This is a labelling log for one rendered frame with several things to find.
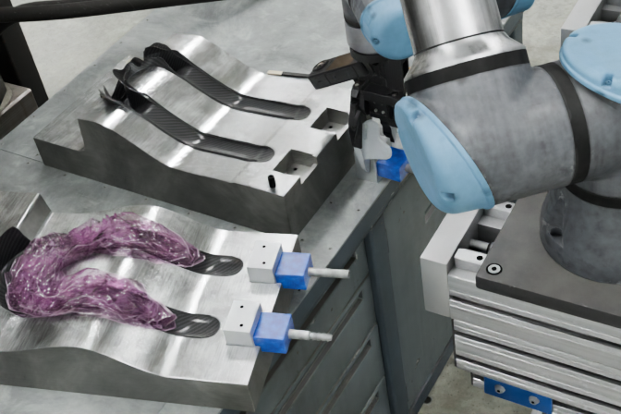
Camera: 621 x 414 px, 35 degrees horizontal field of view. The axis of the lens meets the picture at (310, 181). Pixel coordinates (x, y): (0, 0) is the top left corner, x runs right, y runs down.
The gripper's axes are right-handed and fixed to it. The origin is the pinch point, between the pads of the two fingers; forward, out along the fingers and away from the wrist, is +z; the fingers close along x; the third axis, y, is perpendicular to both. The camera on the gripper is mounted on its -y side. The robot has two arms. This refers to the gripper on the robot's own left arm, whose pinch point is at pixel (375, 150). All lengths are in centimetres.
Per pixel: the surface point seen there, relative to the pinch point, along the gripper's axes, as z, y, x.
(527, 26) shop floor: 84, -45, 163
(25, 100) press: 7, -75, -5
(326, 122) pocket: -2.0, -9.2, 0.9
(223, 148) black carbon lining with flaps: -3.4, -19.6, -12.2
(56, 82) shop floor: 84, -181, 77
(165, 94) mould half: -7.5, -32.7, -8.5
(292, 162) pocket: -2.1, -8.7, -9.5
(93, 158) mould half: -0.7, -40.6, -20.1
